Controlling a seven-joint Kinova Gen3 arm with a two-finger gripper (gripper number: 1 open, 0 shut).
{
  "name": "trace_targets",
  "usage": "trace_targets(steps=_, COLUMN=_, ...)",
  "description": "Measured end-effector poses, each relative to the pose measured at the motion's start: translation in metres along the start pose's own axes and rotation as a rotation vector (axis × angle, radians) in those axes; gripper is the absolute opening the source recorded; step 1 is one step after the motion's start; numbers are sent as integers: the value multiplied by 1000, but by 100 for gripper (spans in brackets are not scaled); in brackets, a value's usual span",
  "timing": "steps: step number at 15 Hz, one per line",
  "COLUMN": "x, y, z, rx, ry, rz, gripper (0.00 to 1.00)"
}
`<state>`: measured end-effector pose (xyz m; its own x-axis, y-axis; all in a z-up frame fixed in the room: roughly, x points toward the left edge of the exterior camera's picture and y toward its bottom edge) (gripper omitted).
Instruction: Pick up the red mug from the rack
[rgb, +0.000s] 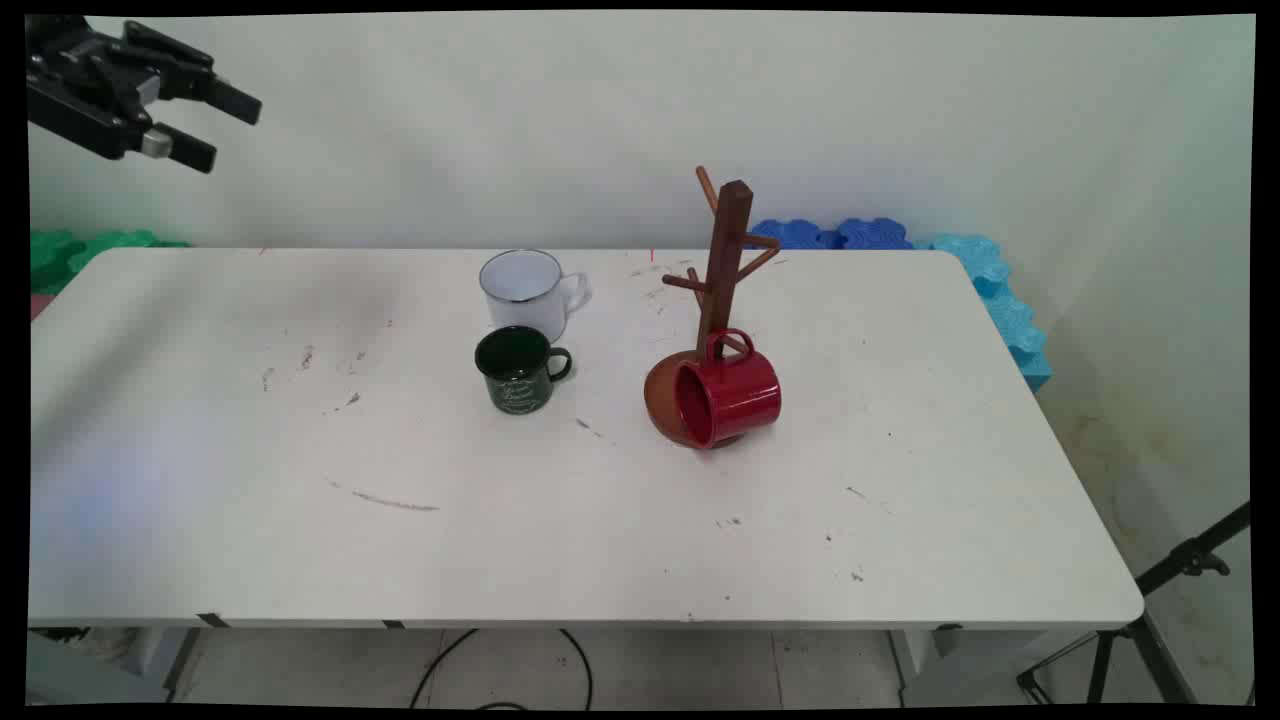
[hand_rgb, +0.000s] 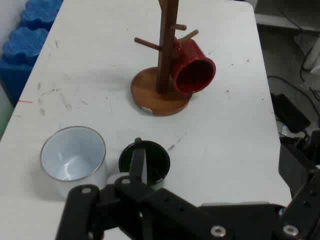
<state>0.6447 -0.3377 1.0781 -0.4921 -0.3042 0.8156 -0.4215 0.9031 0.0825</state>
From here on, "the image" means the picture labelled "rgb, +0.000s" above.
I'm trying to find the green foam mat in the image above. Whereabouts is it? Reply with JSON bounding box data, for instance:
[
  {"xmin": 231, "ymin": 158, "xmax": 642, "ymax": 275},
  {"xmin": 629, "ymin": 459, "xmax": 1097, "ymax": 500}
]
[{"xmin": 30, "ymin": 229, "xmax": 191, "ymax": 297}]

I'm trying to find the dark green mug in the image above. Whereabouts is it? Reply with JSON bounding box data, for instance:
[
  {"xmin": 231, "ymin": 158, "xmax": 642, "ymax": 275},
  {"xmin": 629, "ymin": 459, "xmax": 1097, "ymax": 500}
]
[{"xmin": 474, "ymin": 325, "xmax": 573, "ymax": 415}]

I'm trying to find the brown wooden mug tree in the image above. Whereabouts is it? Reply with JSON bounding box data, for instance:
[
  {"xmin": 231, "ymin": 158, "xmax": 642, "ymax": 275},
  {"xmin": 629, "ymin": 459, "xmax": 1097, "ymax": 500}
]
[{"xmin": 643, "ymin": 166, "xmax": 783, "ymax": 451}]

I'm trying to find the dark blue foam mat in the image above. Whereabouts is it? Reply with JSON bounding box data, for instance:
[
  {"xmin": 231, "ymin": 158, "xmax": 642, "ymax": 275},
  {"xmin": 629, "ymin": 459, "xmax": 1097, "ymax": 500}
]
[
  {"xmin": 748, "ymin": 218, "xmax": 837, "ymax": 251},
  {"xmin": 835, "ymin": 217, "xmax": 915, "ymax": 251}
]

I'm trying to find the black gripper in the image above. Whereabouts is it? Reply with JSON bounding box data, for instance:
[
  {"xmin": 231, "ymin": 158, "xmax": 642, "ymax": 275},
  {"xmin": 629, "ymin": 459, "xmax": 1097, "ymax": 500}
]
[{"xmin": 27, "ymin": 15, "xmax": 264, "ymax": 175}]

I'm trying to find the white table leg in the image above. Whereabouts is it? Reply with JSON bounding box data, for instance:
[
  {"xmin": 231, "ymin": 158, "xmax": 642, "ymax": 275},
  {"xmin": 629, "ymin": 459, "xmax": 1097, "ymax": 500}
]
[
  {"xmin": 128, "ymin": 628, "xmax": 203, "ymax": 703},
  {"xmin": 888, "ymin": 627, "xmax": 1061, "ymax": 707}
]

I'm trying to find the black floor cable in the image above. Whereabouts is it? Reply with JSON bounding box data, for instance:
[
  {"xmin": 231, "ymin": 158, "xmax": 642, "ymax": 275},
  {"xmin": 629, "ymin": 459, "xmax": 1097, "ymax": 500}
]
[{"xmin": 410, "ymin": 628, "xmax": 594, "ymax": 711}]

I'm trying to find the red enamel mug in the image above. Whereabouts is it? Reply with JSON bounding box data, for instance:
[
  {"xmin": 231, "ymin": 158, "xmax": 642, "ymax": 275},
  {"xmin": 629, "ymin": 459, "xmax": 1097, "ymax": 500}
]
[{"xmin": 675, "ymin": 328, "xmax": 783, "ymax": 451}]

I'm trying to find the white enamel mug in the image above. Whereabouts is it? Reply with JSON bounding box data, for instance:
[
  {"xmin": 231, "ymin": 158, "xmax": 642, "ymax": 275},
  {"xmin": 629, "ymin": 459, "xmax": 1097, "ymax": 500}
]
[{"xmin": 479, "ymin": 249, "xmax": 593, "ymax": 346}]

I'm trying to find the black tripod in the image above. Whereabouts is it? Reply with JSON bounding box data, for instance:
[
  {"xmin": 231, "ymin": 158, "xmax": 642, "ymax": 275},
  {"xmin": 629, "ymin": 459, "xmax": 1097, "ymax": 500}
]
[{"xmin": 1017, "ymin": 500, "xmax": 1253, "ymax": 706}]

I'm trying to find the light blue foam mat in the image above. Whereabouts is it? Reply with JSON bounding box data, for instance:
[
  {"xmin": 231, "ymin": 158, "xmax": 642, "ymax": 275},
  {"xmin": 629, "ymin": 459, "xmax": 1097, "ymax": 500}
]
[{"xmin": 914, "ymin": 233, "xmax": 1053, "ymax": 393}]

